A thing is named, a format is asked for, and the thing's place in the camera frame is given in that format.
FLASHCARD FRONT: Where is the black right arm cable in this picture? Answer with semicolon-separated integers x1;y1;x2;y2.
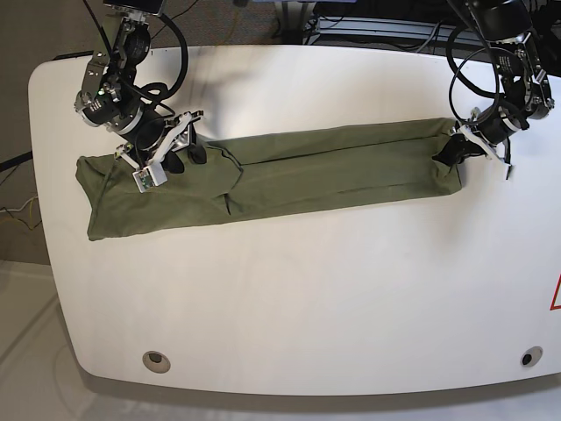
131;11;190;118

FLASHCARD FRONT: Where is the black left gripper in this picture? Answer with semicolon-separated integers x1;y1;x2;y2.
432;104;529;178

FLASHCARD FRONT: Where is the right table grommet hole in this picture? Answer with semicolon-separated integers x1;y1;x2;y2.
520;346;543;367

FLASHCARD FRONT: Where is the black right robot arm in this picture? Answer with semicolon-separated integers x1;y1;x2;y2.
75;1;207;174

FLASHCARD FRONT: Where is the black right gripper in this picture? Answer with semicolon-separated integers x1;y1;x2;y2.
115;111;207;174

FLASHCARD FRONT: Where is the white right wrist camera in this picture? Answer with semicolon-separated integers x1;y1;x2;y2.
132;163;167;193

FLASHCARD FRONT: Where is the yellow floor cable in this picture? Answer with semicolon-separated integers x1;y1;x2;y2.
0;196;43;233

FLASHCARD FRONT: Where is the green T-shirt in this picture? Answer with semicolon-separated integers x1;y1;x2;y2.
76;118;462;241

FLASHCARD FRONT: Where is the table grommet hole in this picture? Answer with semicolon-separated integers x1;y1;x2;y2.
520;346;543;367
142;351;171;374

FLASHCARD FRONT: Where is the left table grommet hole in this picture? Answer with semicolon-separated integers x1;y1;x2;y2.
142;351;171;374

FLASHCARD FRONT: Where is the aluminium frame rail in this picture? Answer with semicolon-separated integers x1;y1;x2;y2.
306;16;455;48

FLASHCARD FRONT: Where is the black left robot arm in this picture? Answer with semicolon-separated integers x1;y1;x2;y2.
433;1;555;175

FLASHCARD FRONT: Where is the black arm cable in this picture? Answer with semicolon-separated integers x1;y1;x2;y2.
131;11;190;118
445;8;509;124

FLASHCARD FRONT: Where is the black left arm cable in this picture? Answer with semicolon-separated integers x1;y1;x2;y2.
445;8;509;124

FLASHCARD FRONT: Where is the red warning triangle sticker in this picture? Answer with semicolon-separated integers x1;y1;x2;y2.
550;276;561;310

